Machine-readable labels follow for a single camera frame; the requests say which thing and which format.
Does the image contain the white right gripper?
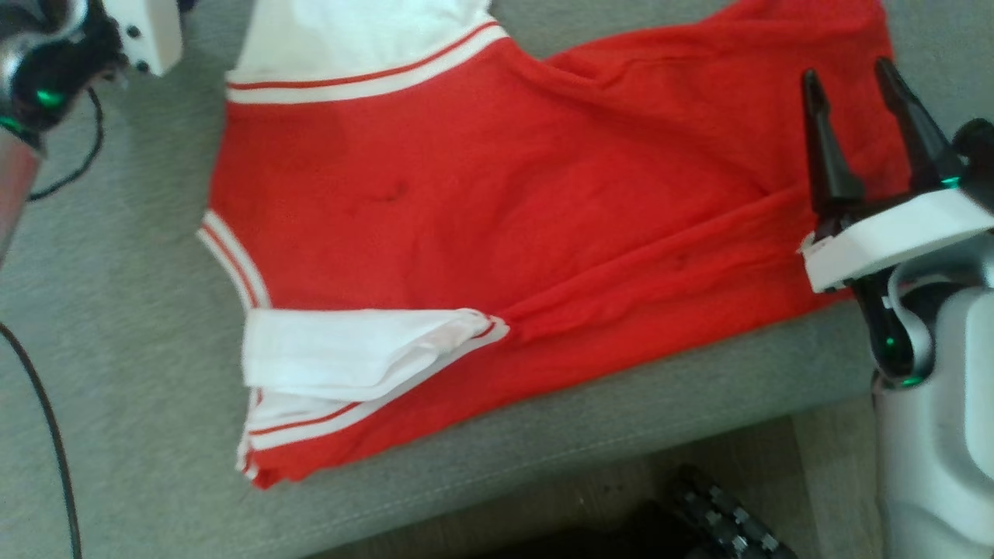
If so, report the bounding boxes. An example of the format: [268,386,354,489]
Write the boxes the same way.
[799,57,994,295]

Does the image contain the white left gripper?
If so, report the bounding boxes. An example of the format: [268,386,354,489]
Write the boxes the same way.
[99,0,185,77]

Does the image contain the red garment with white trim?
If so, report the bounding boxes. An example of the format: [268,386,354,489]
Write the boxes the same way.
[196,0,914,491]

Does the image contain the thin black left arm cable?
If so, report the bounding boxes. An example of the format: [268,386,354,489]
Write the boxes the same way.
[0,84,106,559]

